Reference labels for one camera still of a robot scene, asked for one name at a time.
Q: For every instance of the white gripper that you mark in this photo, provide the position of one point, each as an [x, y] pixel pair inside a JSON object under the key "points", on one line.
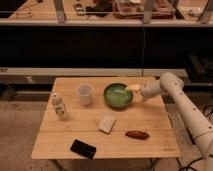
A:
{"points": [[147, 90]]}

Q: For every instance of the red pepper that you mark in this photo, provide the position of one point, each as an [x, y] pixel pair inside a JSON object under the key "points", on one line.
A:
{"points": [[137, 135]]}

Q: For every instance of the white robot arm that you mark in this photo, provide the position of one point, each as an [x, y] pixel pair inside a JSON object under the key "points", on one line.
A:
{"points": [[198, 125]]}

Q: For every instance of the green ceramic bowl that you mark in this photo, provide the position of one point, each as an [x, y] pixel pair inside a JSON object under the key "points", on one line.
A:
{"points": [[116, 96]]}

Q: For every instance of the white sponge block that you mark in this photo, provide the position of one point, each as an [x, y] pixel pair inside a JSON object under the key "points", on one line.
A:
{"points": [[106, 123]]}

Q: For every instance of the wooden table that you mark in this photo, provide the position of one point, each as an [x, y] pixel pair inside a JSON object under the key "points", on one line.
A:
{"points": [[55, 137]]}

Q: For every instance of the translucent plastic cup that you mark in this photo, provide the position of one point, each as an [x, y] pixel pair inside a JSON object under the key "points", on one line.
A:
{"points": [[84, 93]]}

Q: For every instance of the white patterned bottle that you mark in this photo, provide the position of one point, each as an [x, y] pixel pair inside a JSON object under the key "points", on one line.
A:
{"points": [[59, 107]]}

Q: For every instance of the black phone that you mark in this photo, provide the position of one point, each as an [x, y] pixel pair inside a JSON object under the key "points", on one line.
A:
{"points": [[83, 149]]}

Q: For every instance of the red plastic crate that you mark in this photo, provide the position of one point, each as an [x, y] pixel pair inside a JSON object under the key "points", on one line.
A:
{"points": [[161, 9]]}

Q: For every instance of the black remote on shelf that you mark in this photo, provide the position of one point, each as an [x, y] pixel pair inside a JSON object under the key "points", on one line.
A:
{"points": [[79, 9]]}

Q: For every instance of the metal shelf rack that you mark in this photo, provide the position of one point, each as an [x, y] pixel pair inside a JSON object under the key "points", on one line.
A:
{"points": [[193, 13]]}

